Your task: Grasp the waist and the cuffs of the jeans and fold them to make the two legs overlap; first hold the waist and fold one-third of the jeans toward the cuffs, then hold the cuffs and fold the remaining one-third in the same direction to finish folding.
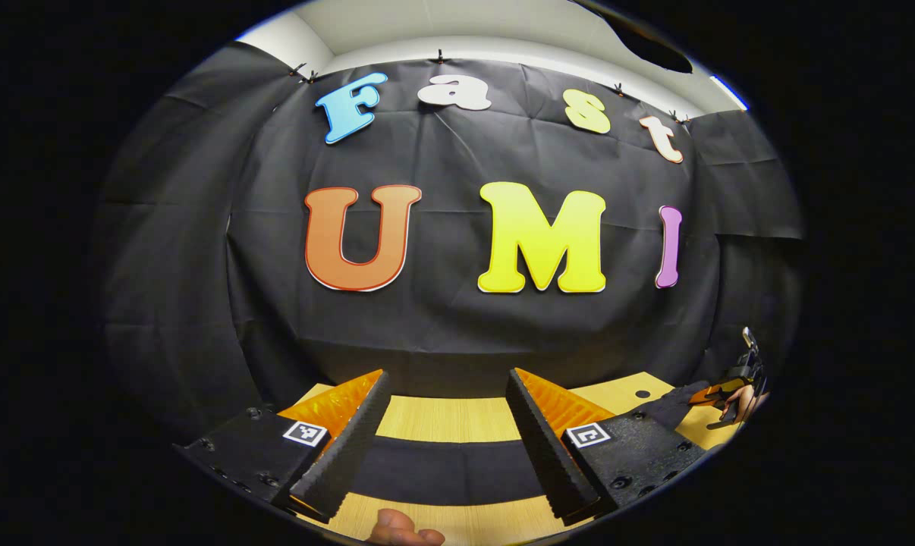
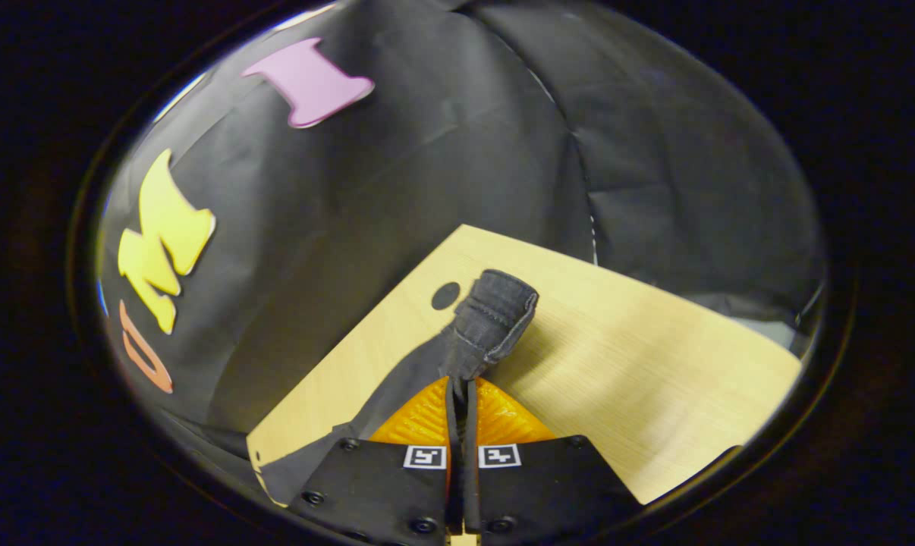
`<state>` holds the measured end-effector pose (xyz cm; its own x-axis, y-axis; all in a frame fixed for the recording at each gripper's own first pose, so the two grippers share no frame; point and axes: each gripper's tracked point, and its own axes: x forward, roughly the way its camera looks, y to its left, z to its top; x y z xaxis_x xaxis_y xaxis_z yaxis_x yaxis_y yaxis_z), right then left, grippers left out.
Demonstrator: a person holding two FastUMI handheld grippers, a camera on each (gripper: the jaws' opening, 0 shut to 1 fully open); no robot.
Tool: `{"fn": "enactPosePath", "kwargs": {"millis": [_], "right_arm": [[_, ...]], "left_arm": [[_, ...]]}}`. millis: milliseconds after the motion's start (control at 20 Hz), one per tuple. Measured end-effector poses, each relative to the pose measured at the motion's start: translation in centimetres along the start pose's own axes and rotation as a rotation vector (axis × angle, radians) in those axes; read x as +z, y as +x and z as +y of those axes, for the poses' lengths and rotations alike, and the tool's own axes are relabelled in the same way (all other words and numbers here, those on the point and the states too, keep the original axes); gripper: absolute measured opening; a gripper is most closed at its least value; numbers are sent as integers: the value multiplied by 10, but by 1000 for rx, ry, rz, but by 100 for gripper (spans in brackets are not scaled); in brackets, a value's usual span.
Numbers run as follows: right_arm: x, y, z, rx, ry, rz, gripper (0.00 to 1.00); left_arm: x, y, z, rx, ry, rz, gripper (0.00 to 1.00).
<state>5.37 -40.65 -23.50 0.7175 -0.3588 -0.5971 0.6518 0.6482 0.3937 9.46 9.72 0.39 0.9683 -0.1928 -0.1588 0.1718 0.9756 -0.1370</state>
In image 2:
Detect dark grey jeans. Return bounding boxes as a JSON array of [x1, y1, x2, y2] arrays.
[[259, 268, 540, 507]]

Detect black backdrop cloth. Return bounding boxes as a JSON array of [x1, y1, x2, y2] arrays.
[[97, 0, 826, 456]]

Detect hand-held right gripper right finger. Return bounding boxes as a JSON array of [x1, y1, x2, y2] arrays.
[[464, 376, 642, 546]]

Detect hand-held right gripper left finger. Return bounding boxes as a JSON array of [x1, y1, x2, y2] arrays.
[[285, 376, 458, 546]]

